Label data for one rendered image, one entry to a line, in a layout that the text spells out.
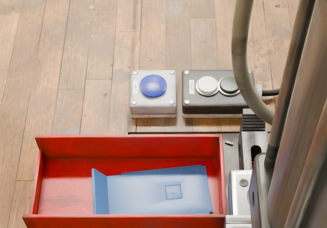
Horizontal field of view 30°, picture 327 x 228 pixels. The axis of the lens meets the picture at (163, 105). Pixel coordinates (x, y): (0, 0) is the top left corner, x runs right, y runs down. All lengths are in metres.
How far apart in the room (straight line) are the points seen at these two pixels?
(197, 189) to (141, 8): 0.36
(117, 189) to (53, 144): 0.11
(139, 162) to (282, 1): 0.39
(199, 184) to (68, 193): 0.18
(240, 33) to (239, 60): 0.02
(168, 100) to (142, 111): 0.04
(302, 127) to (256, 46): 0.69
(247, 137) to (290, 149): 0.47
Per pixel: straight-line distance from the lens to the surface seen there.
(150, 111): 0.88
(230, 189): 0.57
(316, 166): 0.28
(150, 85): 0.88
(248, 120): 0.80
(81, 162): 0.86
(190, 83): 0.89
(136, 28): 1.01
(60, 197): 0.84
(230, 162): 0.86
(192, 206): 0.81
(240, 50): 0.37
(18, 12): 1.07
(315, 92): 0.28
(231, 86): 0.88
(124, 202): 0.82
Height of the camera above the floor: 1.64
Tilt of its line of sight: 55 degrees down
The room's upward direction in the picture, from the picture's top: 3 degrees counter-clockwise
